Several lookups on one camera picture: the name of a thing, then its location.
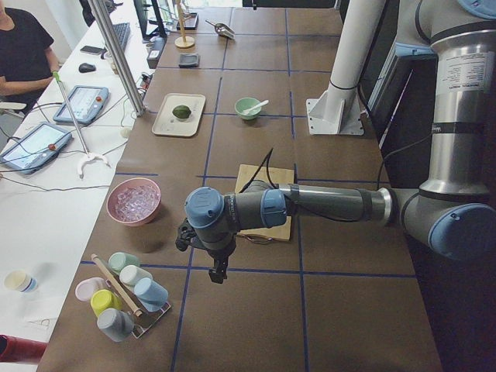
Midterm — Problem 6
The cream rabbit tray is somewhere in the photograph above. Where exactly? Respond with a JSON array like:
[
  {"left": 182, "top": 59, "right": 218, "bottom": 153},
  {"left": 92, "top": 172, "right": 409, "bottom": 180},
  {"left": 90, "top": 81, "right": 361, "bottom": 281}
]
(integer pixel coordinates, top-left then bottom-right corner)
[{"left": 151, "top": 93, "right": 205, "bottom": 137}]

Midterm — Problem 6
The white plastic spoon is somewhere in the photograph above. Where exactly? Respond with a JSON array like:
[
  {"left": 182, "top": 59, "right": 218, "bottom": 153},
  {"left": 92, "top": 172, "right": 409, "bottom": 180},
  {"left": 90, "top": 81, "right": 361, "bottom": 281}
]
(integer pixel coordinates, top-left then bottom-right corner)
[{"left": 241, "top": 100, "right": 269, "bottom": 115}]

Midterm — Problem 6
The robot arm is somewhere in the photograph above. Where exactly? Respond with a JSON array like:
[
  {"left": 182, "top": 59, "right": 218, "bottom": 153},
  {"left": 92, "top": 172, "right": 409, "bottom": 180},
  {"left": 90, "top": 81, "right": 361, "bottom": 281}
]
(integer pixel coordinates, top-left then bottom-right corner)
[{"left": 176, "top": 1, "right": 495, "bottom": 283}]

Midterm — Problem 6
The white cup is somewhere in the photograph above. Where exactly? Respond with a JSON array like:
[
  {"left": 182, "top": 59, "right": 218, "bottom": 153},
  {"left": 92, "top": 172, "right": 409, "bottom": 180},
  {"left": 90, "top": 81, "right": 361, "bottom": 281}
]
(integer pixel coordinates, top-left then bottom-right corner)
[{"left": 119, "top": 264, "right": 153, "bottom": 287}]

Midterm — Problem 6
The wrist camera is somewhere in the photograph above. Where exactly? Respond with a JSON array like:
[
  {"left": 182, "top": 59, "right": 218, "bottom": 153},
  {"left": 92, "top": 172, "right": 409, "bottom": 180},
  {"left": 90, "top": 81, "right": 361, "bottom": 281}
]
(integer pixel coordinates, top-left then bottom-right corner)
[{"left": 175, "top": 218, "right": 204, "bottom": 252}]

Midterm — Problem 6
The metal scoop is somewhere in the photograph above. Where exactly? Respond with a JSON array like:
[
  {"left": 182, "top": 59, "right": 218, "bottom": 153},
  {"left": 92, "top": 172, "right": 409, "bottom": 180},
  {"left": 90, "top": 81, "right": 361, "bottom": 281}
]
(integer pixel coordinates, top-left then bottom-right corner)
[{"left": 205, "top": 19, "right": 236, "bottom": 40}]

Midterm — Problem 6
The computer mouse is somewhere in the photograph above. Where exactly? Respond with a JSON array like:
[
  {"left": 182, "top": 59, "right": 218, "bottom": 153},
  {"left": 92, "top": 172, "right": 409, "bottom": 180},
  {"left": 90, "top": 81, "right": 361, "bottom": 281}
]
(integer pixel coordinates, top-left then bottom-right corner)
[{"left": 78, "top": 63, "right": 96, "bottom": 74}]

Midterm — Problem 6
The grey cup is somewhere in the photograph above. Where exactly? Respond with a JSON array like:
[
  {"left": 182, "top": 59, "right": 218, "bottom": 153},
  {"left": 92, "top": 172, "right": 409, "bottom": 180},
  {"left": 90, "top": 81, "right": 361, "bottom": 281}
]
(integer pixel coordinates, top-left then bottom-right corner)
[{"left": 97, "top": 308, "right": 135, "bottom": 342}]

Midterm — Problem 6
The smartphone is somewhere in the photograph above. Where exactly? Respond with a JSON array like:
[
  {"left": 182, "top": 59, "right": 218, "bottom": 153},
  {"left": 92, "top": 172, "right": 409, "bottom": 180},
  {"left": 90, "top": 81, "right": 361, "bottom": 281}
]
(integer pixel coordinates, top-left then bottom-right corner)
[{"left": 80, "top": 45, "right": 105, "bottom": 55}]

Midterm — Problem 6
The aluminium frame post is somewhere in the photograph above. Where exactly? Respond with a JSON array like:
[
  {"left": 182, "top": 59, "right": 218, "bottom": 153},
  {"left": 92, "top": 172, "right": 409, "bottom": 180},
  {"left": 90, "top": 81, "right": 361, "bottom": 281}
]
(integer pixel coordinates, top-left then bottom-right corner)
[{"left": 88, "top": 0, "right": 146, "bottom": 117}]

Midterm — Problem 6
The light green bowl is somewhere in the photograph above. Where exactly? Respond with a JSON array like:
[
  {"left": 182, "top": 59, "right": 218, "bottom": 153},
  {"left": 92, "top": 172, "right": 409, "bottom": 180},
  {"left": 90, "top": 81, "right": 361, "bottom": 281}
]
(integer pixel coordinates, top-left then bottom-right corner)
[{"left": 234, "top": 97, "right": 261, "bottom": 120}]

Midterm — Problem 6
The sage green cup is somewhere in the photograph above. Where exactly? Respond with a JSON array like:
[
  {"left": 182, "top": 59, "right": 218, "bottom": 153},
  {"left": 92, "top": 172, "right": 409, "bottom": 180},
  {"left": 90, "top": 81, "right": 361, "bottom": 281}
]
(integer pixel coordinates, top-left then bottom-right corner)
[{"left": 108, "top": 252, "right": 140, "bottom": 274}]

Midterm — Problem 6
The reacher grabber tool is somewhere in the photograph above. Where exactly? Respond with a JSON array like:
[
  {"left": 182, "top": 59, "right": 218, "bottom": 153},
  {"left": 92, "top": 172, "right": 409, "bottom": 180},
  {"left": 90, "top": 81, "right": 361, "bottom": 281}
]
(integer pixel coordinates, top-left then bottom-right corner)
[{"left": 52, "top": 71, "right": 111, "bottom": 179}]

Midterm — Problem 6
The green avocado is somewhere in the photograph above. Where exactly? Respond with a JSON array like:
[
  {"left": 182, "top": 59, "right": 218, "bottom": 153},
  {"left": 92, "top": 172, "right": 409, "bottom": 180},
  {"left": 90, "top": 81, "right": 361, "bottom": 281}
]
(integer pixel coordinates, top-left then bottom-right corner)
[{"left": 172, "top": 105, "right": 191, "bottom": 120}]

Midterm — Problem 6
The cup rack with wooden bar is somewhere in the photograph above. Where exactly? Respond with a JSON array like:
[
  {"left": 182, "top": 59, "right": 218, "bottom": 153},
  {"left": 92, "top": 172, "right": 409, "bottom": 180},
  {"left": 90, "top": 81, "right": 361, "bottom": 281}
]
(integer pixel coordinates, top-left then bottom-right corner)
[{"left": 91, "top": 254, "right": 171, "bottom": 339}]

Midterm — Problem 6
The bamboo cutting board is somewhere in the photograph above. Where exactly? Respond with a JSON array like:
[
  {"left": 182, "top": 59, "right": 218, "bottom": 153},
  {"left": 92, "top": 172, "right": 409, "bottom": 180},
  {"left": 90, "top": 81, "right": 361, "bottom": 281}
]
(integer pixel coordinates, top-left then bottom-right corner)
[{"left": 239, "top": 166, "right": 295, "bottom": 242}]

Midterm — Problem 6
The person in black shirt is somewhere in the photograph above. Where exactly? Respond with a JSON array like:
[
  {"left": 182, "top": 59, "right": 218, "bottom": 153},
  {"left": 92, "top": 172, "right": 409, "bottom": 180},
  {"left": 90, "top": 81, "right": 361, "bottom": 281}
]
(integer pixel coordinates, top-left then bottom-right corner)
[{"left": 1, "top": 5, "right": 60, "bottom": 114}]

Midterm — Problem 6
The near teach pendant tablet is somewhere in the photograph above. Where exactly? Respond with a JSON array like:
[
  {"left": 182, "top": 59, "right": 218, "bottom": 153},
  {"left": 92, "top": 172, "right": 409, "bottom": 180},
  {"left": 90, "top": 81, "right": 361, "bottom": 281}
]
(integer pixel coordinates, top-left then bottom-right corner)
[{"left": 1, "top": 122, "right": 73, "bottom": 174}]

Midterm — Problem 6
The teach pendant tablet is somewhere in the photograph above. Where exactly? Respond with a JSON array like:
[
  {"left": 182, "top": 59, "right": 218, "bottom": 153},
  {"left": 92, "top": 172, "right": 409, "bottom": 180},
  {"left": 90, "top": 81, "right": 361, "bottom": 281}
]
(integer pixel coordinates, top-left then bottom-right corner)
[
  {"left": 68, "top": 85, "right": 109, "bottom": 126},
  {"left": 1, "top": 122, "right": 73, "bottom": 174}
]

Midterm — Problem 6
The far teach pendant tablet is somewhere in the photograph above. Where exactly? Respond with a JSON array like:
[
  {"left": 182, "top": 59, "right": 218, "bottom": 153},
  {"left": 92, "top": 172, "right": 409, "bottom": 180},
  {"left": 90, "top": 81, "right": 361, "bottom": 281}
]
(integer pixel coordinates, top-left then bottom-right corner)
[{"left": 68, "top": 85, "right": 109, "bottom": 126}]

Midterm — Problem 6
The pink bowl of ice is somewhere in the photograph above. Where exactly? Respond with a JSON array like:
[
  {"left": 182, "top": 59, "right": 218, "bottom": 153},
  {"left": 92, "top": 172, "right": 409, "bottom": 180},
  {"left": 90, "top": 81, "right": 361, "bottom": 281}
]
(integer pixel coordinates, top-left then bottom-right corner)
[{"left": 106, "top": 177, "right": 161, "bottom": 226}]

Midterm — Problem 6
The red object at corner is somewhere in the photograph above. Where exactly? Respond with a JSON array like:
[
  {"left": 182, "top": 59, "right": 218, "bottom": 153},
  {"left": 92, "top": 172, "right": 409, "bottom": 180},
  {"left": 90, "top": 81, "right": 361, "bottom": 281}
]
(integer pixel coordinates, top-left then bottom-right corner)
[{"left": 1, "top": 335, "right": 48, "bottom": 364}]

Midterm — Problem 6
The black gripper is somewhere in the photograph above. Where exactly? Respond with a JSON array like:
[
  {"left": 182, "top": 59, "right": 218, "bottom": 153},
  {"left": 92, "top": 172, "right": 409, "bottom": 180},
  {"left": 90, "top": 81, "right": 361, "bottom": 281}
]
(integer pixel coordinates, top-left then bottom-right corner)
[{"left": 207, "top": 242, "right": 236, "bottom": 284}]

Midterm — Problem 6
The paper cup on desk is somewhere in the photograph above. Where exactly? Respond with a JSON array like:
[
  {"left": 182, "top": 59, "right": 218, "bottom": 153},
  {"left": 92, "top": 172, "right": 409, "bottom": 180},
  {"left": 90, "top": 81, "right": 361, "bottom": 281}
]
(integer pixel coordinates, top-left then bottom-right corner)
[{"left": 4, "top": 270, "right": 37, "bottom": 293}]

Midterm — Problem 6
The blue cup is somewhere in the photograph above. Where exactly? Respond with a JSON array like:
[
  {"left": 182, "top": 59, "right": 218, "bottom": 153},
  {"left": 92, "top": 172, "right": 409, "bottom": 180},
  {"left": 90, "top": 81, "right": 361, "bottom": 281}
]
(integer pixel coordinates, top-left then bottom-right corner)
[{"left": 133, "top": 277, "right": 169, "bottom": 312}]

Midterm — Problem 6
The grey folded cloth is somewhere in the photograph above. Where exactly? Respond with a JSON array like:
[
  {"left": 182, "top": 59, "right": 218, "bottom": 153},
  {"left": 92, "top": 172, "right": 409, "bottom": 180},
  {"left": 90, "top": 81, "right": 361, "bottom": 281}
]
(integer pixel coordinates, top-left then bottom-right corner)
[{"left": 178, "top": 53, "right": 200, "bottom": 68}]

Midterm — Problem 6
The wooden stand with round base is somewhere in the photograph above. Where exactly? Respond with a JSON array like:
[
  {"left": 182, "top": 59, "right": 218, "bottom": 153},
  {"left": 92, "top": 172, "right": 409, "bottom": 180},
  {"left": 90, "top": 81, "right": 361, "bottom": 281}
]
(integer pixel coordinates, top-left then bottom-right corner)
[{"left": 174, "top": 0, "right": 195, "bottom": 49}]

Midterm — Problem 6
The black keyboard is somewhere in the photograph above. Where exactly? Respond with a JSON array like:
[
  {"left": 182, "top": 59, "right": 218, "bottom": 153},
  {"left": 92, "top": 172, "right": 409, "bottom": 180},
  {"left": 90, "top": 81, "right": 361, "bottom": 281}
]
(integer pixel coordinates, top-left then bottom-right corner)
[{"left": 112, "top": 22, "right": 131, "bottom": 51}]

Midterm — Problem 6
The yellow cup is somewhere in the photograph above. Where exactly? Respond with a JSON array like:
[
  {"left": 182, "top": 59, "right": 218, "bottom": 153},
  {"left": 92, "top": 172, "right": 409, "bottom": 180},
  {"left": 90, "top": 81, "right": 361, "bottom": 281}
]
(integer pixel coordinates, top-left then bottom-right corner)
[{"left": 90, "top": 289, "right": 122, "bottom": 317}]

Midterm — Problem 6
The pink cup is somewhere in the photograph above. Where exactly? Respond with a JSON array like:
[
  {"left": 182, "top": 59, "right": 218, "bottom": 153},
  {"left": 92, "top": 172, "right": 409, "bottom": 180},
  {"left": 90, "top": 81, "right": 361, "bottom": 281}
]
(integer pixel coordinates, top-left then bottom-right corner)
[{"left": 74, "top": 277, "right": 107, "bottom": 301}]

